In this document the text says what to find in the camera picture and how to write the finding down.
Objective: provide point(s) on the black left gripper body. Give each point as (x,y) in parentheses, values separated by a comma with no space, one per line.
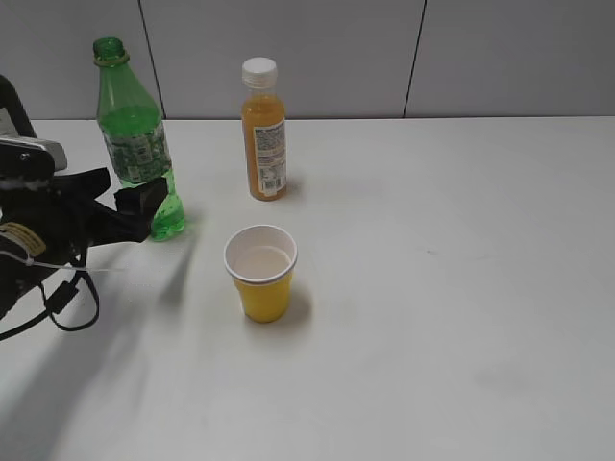
(37,237)

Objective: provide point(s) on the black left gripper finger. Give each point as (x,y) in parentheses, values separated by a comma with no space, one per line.
(80,189)
(132,219)

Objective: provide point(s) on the green sprite bottle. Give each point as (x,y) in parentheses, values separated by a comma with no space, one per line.
(131,123)

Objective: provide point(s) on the yellow paper cup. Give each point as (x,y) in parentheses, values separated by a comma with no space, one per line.
(261,260)

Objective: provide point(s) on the dark wine bottle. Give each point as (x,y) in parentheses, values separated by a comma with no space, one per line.
(14,119)

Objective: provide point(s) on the orange juice bottle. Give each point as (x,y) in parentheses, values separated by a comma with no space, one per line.
(263,125)

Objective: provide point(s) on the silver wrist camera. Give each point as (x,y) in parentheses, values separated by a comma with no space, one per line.
(53,148)

